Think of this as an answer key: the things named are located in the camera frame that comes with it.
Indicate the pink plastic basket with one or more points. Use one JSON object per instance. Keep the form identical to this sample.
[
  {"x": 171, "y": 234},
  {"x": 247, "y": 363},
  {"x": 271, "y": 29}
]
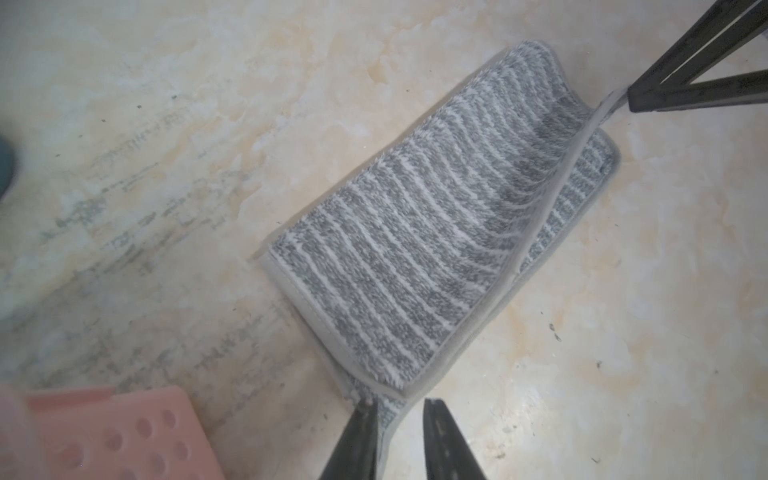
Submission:
[{"x": 95, "y": 433}]

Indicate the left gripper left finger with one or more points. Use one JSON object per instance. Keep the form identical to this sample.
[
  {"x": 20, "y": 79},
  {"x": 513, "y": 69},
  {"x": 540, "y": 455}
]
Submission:
[{"x": 355, "y": 455}]

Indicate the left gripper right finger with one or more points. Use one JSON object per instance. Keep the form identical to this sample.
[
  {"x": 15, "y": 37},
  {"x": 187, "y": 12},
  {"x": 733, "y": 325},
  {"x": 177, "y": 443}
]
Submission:
[{"x": 447, "y": 453}]

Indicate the grey striped dishcloth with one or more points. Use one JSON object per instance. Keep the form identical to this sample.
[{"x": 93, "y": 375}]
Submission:
[{"x": 395, "y": 271}]

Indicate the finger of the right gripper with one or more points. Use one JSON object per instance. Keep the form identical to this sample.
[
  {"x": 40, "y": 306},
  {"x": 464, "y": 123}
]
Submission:
[
  {"x": 724, "y": 28},
  {"x": 743, "y": 89}
]

